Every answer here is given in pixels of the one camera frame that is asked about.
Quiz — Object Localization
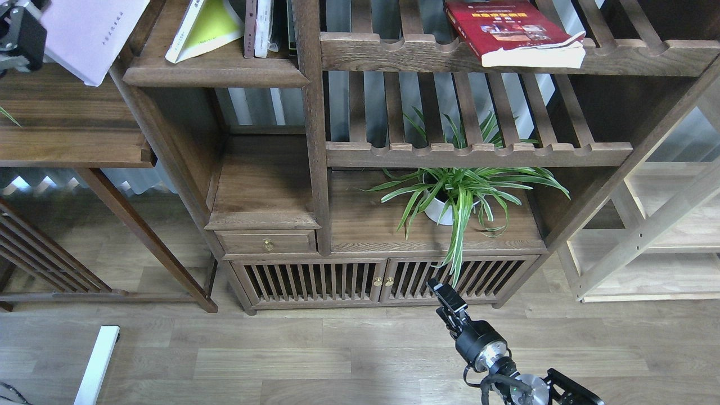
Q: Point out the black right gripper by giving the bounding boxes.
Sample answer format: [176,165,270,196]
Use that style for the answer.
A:
[426,278,507,374]

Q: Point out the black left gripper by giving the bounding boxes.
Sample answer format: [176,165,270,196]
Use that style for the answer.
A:
[1,1,49,76]

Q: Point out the pale lavender cover book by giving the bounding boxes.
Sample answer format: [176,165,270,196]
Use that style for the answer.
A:
[40,1,149,87]

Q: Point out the yellow green cover book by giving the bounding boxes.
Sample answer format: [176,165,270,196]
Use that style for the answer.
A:
[165,1,244,64]

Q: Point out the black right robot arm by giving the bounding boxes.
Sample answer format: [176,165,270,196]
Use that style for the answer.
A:
[427,278,604,404]

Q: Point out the green leaves at left edge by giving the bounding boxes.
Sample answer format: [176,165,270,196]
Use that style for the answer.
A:
[0,107,21,127]

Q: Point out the white plant pot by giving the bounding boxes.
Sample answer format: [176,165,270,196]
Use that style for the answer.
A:
[424,195,479,226]

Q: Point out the dark wooden side table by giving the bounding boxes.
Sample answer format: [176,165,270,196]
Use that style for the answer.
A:
[2,64,218,313]

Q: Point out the spider plant green leaves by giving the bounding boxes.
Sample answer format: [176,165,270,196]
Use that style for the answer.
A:
[360,106,570,291]

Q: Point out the dark wooden bookshelf cabinet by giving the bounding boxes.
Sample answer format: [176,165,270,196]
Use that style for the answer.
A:
[119,1,718,313]

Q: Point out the brown spine upright book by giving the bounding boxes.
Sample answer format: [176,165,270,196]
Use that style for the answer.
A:
[242,0,257,59]

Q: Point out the white spine upright book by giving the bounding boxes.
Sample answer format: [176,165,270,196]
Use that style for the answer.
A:
[254,1,280,59]

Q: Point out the red cover book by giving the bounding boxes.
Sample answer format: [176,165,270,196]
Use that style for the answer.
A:
[445,1,586,69]

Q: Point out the dark green upright book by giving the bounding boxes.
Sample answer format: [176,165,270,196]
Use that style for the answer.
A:
[286,0,298,57]

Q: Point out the white bar on floor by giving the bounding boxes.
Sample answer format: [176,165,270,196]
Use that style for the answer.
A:
[74,325,120,404]

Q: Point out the light wooden shelf frame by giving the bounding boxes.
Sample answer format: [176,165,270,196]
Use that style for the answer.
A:
[558,82,719,302]

